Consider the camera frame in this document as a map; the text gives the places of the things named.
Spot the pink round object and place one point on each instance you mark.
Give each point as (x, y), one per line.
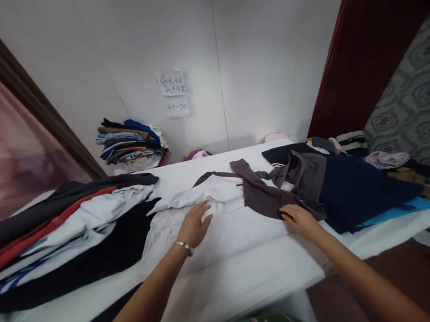
(274, 137)

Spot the brown garment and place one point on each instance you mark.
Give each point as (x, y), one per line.
(416, 179)

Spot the person's right fingers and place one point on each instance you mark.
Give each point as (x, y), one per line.
(289, 208)

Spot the person's left thumb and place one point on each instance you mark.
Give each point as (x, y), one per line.
(208, 219)

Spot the small paper note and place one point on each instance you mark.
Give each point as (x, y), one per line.
(179, 106)

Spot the white and grey jacket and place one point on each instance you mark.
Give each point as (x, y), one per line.
(224, 195)

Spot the person's left hand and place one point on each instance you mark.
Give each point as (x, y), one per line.
(190, 228)

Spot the dark red curtain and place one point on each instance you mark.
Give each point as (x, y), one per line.
(365, 53)

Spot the taupe garment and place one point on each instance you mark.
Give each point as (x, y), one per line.
(309, 177)

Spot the navy blue garment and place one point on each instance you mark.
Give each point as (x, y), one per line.
(362, 188)

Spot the crumpled white garment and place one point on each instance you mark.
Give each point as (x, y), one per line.
(101, 208)

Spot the stack of folded clothes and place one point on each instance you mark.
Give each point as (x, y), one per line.
(132, 142)

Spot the light blue garment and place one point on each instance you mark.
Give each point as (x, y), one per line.
(407, 209)

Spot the handwritten paper note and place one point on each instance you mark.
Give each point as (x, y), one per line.
(174, 85)

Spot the grey patterned fabric panel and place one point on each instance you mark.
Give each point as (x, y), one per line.
(412, 109)

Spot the red garment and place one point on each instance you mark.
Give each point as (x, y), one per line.
(41, 233)

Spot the person's left fingers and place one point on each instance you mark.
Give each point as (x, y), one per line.
(200, 207)

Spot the person's right hand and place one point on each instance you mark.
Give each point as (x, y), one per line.
(303, 219)

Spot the black garment with white stripe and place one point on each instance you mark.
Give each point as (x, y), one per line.
(280, 152)

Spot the person's right thumb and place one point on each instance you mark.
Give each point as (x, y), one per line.
(287, 216)

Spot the white floral cloth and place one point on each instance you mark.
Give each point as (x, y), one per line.
(388, 158)

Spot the purple multicoloured cloth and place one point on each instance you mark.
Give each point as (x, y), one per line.
(198, 154)

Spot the white garment with blue stripes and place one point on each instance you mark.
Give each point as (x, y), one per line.
(14, 280)

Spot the black and white striped garment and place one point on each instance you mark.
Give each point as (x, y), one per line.
(352, 142)

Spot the large brown framed picture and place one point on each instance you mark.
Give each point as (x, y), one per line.
(13, 144)

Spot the white table cover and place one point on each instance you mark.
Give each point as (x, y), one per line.
(243, 272)

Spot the dark grey garment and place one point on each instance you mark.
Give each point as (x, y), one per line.
(93, 188)

